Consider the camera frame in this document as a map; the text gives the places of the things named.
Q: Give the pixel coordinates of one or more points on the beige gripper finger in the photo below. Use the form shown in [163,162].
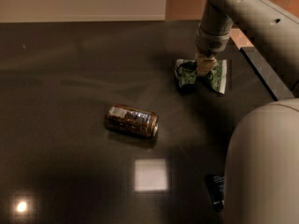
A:
[204,64]

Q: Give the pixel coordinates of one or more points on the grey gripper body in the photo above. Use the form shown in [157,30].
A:
[210,45]

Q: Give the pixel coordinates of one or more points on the green jalapeno chip bag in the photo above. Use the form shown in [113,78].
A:
[186,75]

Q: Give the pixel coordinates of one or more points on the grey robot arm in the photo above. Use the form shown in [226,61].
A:
[261,178]

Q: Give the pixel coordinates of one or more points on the orange soda can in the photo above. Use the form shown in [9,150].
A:
[133,121]

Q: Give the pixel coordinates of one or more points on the dark blue snack bag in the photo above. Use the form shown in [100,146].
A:
[215,187]

